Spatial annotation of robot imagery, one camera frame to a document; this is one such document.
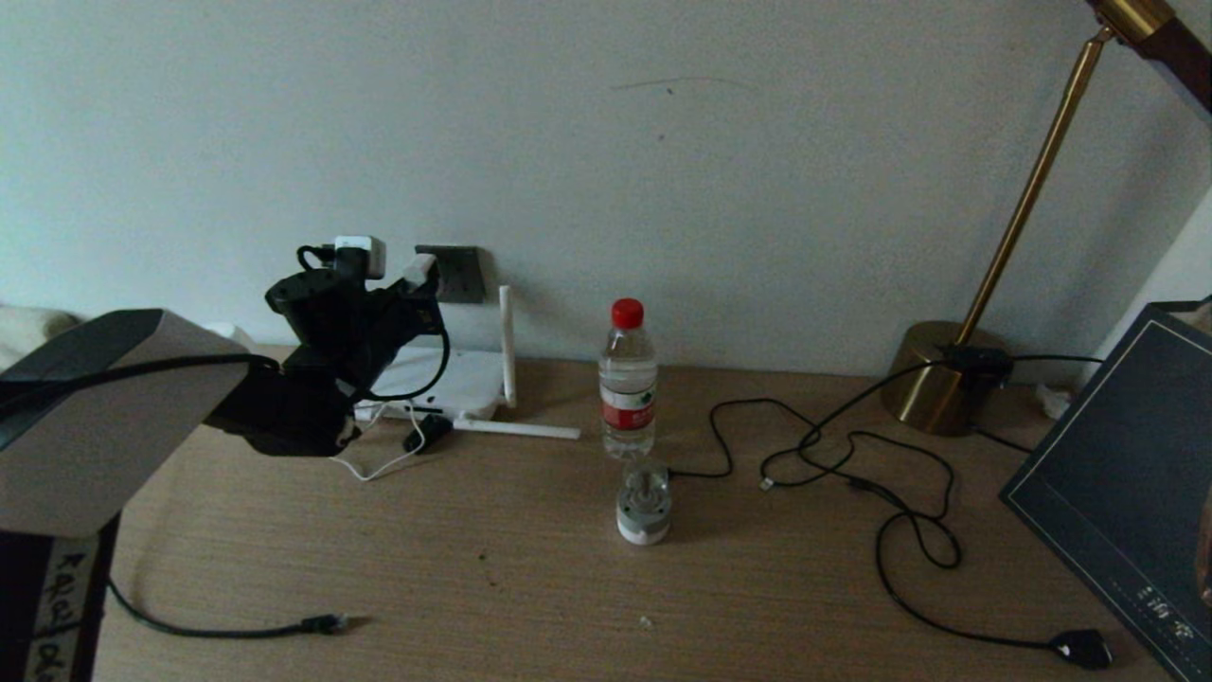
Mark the black ethernet cable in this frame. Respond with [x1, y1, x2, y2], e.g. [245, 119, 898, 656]
[107, 578, 349, 638]

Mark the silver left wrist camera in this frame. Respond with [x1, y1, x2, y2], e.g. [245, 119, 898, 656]
[334, 236, 387, 280]

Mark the brass desk lamp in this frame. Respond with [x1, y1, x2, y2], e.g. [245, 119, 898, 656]
[879, 0, 1212, 439]

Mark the black cable with silver connector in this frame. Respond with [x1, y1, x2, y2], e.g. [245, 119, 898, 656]
[758, 355, 948, 494]

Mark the white power adapter with cord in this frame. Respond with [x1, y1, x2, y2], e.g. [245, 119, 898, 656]
[331, 252, 442, 482]

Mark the black left wrist camera cable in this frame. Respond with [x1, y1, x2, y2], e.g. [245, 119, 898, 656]
[298, 244, 452, 403]

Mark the grey wall socket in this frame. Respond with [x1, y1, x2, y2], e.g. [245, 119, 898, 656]
[417, 245, 488, 305]

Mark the dark framed board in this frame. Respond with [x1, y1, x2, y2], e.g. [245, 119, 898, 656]
[996, 294, 1212, 682]

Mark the small black power box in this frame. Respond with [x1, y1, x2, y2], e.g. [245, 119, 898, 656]
[937, 346, 1012, 389]

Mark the beige cushion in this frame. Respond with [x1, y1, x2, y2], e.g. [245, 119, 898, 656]
[0, 305, 81, 370]

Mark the small grey clear-topped device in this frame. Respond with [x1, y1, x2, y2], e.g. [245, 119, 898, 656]
[616, 460, 673, 547]

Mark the black rectangular box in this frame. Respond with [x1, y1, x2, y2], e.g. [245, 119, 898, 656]
[403, 415, 454, 456]

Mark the black lamp cord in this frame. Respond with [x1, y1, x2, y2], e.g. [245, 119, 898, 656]
[666, 399, 1114, 672]

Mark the white router with antennas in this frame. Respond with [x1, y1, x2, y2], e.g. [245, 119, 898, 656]
[355, 286, 580, 441]

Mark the red-capped water bottle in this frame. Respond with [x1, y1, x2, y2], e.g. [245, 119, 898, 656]
[598, 298, 658, 460]

